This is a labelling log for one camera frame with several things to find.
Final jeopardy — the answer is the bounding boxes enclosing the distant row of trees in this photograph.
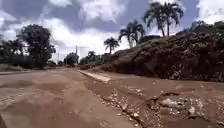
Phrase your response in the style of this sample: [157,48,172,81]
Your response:
[78,50,111,66]

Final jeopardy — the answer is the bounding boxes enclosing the pale concrete kerb slab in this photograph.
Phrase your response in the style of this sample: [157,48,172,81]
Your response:
[79,70,112,84]

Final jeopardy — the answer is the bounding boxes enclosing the small palm tree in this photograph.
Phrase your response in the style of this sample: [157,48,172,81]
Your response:
[103,36,120,57]

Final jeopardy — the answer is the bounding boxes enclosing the distant round tree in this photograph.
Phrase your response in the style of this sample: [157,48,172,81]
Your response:
[63,52,80,67]

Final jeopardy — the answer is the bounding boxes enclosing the overgrown earth bank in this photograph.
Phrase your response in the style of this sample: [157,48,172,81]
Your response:
[89,20,224,83]

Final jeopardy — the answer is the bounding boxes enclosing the rubble strewn dirt verge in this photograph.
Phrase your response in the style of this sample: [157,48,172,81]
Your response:
[71,69,224,128]

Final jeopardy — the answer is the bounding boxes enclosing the tall palm tree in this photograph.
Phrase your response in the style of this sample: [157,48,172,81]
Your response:
[143,1,168,38]
[162,2,185,37]

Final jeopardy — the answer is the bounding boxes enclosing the brown dirt road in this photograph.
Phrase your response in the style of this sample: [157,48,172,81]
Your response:
[0,68,141,128]

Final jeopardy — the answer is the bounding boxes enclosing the large dark leafy tree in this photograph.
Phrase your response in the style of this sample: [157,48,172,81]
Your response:
[16,23,57,70]

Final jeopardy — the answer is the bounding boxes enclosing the dark bushes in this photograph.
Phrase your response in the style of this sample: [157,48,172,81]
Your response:
[0,34,34,70]

